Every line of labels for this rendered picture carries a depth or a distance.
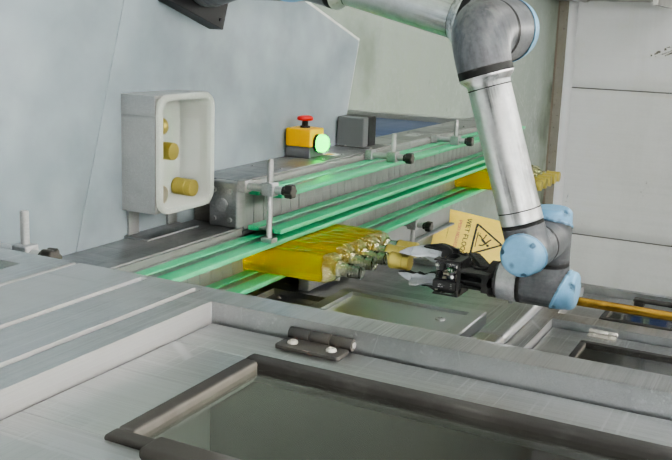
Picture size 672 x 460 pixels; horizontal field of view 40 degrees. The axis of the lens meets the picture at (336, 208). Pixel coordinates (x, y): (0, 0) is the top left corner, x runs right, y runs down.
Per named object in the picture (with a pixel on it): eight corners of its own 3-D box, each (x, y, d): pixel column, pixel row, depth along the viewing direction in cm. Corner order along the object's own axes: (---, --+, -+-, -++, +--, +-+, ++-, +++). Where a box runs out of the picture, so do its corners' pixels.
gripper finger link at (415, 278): (389, 275, 184) (432, 275, 180) (401, 269, 189) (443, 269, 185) (390, 290, 185) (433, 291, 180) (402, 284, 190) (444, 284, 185)
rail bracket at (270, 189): (235, 238, 185) (288, 247, 180) (236, 156, 182) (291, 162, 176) (243, 236, 188) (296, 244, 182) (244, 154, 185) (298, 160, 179)
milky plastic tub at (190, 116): (123, 211, 173) (160, 217, 169) (122, 92, 169) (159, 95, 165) (179, 197, 189) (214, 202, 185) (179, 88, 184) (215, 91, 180)
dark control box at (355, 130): (335, 144, 249) (362, 147, 245) (336, 115, 247) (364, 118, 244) (348, 142, 256) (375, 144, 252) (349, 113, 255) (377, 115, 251)
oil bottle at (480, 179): (454, 186, 300) (538, 195, 288) (455, 169, 299) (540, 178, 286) (460, 183, 305) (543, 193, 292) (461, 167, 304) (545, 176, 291)
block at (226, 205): (206, 225, 188) (235, 230, 185) (207, 180, 186) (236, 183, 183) (216, 222, 191) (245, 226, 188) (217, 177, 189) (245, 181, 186)
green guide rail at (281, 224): (247, 229, 189) (281, 234, 185) (247, 224, 189) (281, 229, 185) (503, 146, 342) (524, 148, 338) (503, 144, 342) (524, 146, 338)
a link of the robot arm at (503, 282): (526, 259, 178) (523, 300, 179) (503, 256, 180) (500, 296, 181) (515, 267, 171) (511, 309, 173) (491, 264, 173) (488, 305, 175)
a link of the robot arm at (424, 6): (273, -68, 180) (528, 6, 158) (312, -63, 193) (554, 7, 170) (260, -8, 184) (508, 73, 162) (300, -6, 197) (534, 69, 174)
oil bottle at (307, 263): (242, 269, 190) (333, 285, 180) (242, 243, 189) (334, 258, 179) (256, 263, 195) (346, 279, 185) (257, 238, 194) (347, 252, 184)
